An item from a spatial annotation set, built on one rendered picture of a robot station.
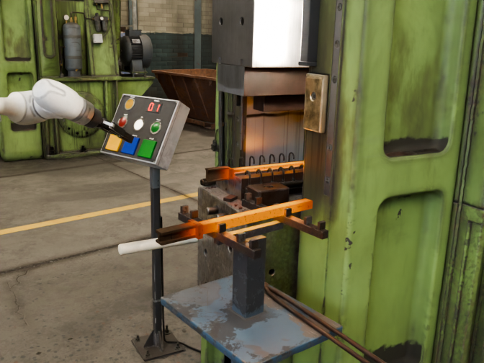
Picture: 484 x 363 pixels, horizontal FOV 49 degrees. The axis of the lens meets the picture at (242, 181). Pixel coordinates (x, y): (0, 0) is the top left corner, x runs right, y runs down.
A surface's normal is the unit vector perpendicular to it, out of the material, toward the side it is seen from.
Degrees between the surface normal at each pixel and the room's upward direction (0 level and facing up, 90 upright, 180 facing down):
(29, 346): 0
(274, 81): 90
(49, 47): 90
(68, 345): 0
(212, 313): 0
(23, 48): 89
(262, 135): 90
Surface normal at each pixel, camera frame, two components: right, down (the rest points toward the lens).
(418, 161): 0.47, 0.22
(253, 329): 0.03, -0.96
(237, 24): -0.88, 0.11
